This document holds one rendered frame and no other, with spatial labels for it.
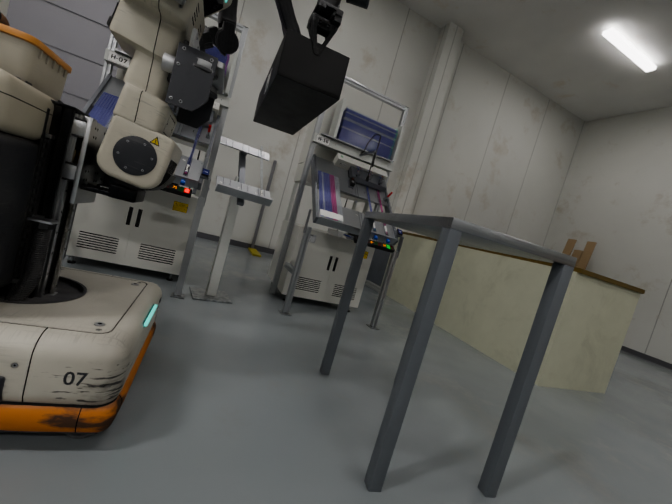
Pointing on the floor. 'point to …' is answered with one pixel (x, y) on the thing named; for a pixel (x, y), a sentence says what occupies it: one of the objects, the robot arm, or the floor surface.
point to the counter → (522, 311)
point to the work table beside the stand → (402, 389)
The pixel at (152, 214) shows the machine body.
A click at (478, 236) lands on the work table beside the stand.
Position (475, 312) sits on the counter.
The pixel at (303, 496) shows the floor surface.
